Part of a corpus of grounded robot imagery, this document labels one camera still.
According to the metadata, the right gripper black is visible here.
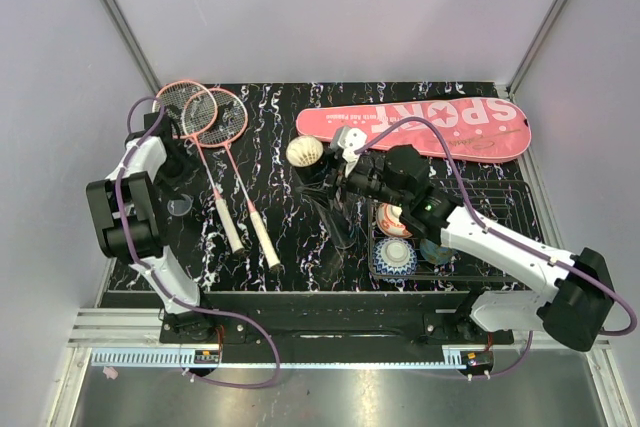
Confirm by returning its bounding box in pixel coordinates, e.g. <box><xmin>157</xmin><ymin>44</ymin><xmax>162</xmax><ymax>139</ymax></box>
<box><xmin>297</xmin><ymin>147</ymin><xmax>409</xmax><ymax>211</ymax></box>

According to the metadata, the clear plastic tube lid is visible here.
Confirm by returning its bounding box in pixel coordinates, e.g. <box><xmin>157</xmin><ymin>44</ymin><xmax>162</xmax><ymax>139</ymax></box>
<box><xmin>167</xmin><ymin>194</ymin><xmax>193</xmax><ymax>217</ymax></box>

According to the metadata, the pink badminton racket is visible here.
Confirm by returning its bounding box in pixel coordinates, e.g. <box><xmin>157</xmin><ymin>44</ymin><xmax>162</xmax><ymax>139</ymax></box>
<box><xmin>181</xmin><ymin>87</ymin><xmax>281</xmax><ymax>270</ymax></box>
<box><xmin>153</xmin><ymin>79</ymin><xmax>245</xmax><ymax>255</ymax></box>

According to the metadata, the black shuttlecock tube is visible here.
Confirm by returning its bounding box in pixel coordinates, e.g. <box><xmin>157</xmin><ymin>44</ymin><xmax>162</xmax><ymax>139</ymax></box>
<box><xmin>287</xmin><ymin>140</ymin><xmax>355</xmax><ymax>250</ymax></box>

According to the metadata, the pink sport racket bag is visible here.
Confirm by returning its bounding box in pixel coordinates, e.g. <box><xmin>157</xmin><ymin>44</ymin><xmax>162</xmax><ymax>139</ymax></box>
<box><xmin>294</xmin><ymin>96</ymin><xmax>533</xmax><ymax>164</ymax></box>

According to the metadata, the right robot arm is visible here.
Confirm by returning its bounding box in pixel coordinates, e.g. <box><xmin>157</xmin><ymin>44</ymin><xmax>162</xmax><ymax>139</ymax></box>
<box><xmin>326</xmin><ymin>145</ymin><xmax>614</xmax><ymax>352</ymax></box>

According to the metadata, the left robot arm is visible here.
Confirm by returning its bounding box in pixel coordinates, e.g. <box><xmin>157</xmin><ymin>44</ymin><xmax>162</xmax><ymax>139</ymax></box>
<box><xmin>86</xmin><ymin>112</ymin><xmax>216</xmax><ymax>343</ymax></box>

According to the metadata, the red patterned bowl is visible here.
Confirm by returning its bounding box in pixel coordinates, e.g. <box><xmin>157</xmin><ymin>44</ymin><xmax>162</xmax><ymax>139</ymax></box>
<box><xmin>375</xmin><ymin>203</ymin><xmax>412</xmax><ymax>239</ymax></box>

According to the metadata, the blue patterned bowl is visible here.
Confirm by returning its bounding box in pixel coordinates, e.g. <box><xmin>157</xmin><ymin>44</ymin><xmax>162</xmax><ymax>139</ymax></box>
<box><xmin>373</xmin><ymin>238</ymin><xmax>418</xmax><ymax>285</ymax></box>

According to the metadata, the blue ceramic cup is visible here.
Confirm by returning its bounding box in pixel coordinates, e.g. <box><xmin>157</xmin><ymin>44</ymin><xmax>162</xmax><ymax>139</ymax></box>
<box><xmin>419</xmin><ymin>239</ymin><xmax>456</xmax><ymax>266</ymax></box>

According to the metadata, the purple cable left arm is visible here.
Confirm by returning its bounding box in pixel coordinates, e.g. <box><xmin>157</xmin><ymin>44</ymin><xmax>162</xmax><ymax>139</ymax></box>
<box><xmin>113</xmin><ymin>94</ymin><xmax>282</xmax><ymax>390</ymax></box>

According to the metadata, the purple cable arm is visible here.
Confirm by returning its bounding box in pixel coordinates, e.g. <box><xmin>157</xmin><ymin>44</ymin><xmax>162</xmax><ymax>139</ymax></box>
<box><xmin>357</xmin><ymin>117</ymin><xmax>639</xmax><ymax>381</ymax></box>
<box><xmin>113</xmin><ymin>94</ymin><xmax>282</xmax><ymax>390</ymax></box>

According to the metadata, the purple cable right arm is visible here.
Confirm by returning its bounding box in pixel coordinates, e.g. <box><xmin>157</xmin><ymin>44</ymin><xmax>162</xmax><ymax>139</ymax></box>
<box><xmin>357</xmin><ymin>117</ymin><xmax>639</xmax><ymax>381</ymax></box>

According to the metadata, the black wire dish rack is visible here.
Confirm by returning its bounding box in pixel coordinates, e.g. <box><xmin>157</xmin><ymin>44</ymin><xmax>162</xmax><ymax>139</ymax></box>
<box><xmin>368</xmin><ymin>180</ymin><xmax>544</xmax><ymax>291</ymax></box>

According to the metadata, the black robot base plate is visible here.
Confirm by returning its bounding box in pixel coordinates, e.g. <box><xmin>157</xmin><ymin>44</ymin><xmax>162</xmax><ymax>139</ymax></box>
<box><xmin>159</xmin><ymin>291</ymin><xmax>515</xmax><ymax>353</ymax></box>

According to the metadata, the aluminium post left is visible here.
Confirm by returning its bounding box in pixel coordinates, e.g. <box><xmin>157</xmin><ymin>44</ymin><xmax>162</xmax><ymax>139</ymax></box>
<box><xmin>100</xmin><ymin>0</ymin><xmax>161</xmax><ymax>93</ymax></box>

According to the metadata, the aluminium post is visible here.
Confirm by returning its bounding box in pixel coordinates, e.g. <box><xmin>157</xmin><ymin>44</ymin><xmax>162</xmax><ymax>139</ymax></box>
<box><xmin>100</xmin><ymin>0</ymin><xmax>161</xmax><ymax>93</ymax></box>
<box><xmin>504</xmin><ymin>0</ymin><xmax>570</xmax><ymax>100</ymax></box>

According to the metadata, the aluminium post right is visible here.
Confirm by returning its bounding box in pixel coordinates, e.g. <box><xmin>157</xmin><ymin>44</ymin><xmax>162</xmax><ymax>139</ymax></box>
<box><xmin>504</xmin><ymin>0</ymin><xmax>570</xmax><ymax>100</ymax></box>

